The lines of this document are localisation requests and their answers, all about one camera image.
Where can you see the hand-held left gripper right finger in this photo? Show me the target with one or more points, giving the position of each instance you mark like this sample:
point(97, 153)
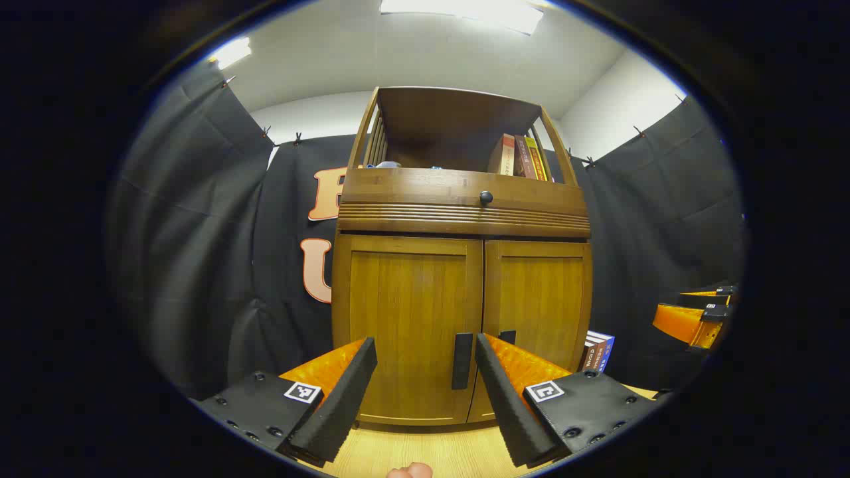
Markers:
point(505, 405)

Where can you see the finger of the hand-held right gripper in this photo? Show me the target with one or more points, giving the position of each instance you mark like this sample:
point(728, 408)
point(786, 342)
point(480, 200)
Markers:
point(704, 300)
point(684, 323)

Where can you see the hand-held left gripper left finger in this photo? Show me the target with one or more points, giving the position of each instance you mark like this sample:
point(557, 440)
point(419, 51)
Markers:
point(339, 405)

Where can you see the wooden shoe cabinet door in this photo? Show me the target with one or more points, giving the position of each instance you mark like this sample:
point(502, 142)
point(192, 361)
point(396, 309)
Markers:
point(405, 312)
point(541, 299)

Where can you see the wooden double-door shoe cabinet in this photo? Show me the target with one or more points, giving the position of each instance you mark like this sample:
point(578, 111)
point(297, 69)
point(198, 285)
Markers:
point(458, 229)

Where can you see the blue white book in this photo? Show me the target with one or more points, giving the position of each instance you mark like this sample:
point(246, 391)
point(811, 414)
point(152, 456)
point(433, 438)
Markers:
point(605, 352)

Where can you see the brown book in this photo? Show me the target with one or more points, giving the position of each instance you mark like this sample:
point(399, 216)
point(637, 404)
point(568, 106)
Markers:
point(590, 355)

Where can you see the yellow book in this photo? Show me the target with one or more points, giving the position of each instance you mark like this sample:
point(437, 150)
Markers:
point(538, 162)

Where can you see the black backdrop cloth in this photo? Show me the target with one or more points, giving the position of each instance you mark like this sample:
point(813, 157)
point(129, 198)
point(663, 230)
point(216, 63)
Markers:
point(199, 232)

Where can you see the wooden drawer with black knob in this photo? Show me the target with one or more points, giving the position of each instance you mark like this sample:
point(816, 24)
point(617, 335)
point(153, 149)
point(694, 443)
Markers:
point(412, 189)

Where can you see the dark red book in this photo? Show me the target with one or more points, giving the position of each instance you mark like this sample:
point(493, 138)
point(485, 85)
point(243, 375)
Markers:
point(524, 158)

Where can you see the small blue-grey object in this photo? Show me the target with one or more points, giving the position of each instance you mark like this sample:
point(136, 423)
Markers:
point(388, 164)

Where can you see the ceiling light panel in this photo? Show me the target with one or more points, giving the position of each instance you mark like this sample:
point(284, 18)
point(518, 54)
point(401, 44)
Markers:
point(232, 52)
point(465, 10)

